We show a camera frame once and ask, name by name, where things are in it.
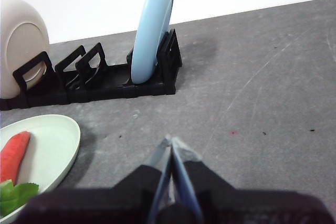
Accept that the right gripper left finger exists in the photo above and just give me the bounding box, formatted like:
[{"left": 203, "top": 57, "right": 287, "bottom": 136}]
[{"left": 112, "top": 134, "right": 174, "bottom": 224}]

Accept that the blue plate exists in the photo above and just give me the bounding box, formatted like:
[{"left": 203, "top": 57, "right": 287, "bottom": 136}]
[{"left": 130, "top": 0, "right": 176, "bottom": 84}]

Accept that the orange carrot with green leaves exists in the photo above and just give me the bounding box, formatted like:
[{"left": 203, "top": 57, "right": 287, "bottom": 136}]
[{"left": 0, "top": 131, "right": 40, "bottom": 217}]

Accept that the cream plate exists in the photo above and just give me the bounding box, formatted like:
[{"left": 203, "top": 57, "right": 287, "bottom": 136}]
[{"left": 0, "top": 0, "right": 50, "bottom": 99}]

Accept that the green plate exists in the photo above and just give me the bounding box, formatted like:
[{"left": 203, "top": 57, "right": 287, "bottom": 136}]
[{"left": 0, "top": 114, "right": 81, "bottom": 224}]

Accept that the black plate rack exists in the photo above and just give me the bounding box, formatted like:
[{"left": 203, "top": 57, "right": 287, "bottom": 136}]
[{"left": 0, "top": 28, "right": 183, "bottom": 111}]

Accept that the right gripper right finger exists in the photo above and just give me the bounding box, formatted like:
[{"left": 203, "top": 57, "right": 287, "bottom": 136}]
[{"left": 170, "top": 136, "right": 236, "bottom": 224}]

